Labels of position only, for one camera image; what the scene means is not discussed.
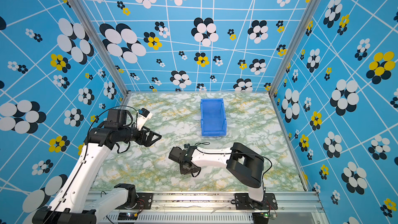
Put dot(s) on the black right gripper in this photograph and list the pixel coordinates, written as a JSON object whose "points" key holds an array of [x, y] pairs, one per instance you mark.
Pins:
{"points": [[182, 170]]}

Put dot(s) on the aluminium corner frame post right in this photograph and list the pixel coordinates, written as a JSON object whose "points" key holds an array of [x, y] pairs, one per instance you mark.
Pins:
{"points": [[295, 41]]}

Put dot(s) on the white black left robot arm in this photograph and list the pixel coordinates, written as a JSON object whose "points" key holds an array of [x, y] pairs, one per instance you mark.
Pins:
{"points": [[69, 206]]}

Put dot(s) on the aluminium corner frame post left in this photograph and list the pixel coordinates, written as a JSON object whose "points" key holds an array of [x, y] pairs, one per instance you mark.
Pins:
{"points": [[84, 19]]}

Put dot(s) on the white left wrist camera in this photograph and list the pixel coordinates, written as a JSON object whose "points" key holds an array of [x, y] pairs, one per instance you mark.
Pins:
{"points": [[143, 116]]}

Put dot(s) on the aluminium corner frame post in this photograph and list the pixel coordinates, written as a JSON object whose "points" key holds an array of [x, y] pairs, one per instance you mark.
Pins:
{"points": [[295, 41], [84, 19]]}

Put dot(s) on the blue plastic bin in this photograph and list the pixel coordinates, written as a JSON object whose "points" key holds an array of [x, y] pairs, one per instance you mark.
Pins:
{"points": [[213, 118]]}

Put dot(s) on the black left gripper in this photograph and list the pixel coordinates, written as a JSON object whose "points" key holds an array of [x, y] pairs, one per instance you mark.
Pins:
{"points": [[150, 136]]}

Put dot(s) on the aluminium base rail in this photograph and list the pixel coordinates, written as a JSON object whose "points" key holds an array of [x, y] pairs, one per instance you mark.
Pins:
{"points": [[220, 207]]}

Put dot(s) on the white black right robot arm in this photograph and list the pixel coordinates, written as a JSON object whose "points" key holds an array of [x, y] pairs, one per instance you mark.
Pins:
{"points": [[244, 164]]}

